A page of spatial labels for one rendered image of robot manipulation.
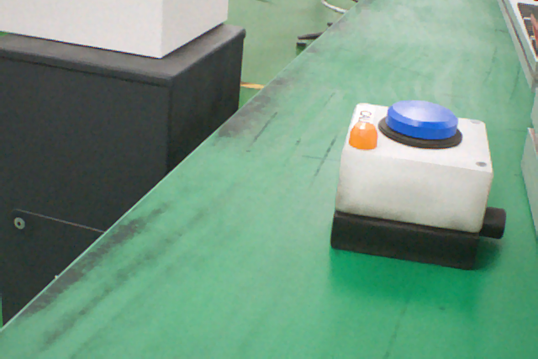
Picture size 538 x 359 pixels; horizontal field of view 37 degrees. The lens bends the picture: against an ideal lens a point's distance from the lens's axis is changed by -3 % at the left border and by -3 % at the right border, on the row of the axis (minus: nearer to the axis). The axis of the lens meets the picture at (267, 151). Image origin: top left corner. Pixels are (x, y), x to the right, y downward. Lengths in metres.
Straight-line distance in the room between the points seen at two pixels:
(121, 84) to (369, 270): 0.37
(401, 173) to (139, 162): 0.38
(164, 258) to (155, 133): 0.32
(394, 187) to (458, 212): 0.04
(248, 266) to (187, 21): 0.41
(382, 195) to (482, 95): 0.34
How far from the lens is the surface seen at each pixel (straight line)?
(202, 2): 0.83
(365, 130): 0.43
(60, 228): 0.83
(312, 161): 0.56
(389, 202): 0.44
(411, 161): 0.43
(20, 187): 0.84
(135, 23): 0.76
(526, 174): 0.57
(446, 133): 0.45
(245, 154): 0.56
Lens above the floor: 1.00
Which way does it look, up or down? 23 degrees down
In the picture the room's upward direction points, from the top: 5 degrees clockwise
